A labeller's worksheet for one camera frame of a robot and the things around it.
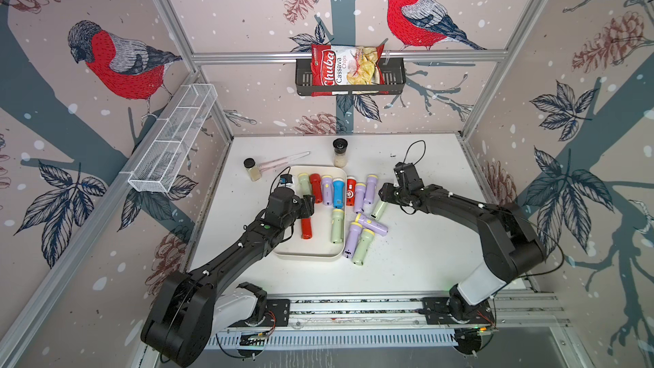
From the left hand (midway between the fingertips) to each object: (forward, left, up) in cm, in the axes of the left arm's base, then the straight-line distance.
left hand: (312, 193), depth 85 cm
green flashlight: (-2, -24, -10) cm, 26 cm away
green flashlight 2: (-7, -9, -11) cm, 16 cm away
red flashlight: (-8, +2, -12) cm, 14 cm away
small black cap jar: (+15, +26, -7) cm, 31 cm away
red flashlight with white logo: (+7, -14, -10) cm, 19 cm away
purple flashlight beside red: (+6, -17, -11) cm, 21 cm away
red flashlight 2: (+12, 0, -10) cm, 16 cm away
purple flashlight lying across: (-8, -23, -10) cm, 26 cm away
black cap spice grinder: (+23, -10, -2) cm, 25 cm away
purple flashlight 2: (-11, -15, -10) cm, 21 cm away
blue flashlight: (+6, -9, -11) cm, 15 cm away
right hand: (+5, -26, -8) cm, 27 cm away
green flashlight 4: (+10, +5, -11) cm, 16 cm away
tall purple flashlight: (+8, -22, -10) cm, 25 cm away
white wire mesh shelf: (+8, +44, +18) cm, 48 cm away
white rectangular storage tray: (-13, -3, -14) cm, 19 cm away
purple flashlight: (+7, -5, -10) cm, 13 cm away
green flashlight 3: (-15, -17, -11) cm, 25 cm away
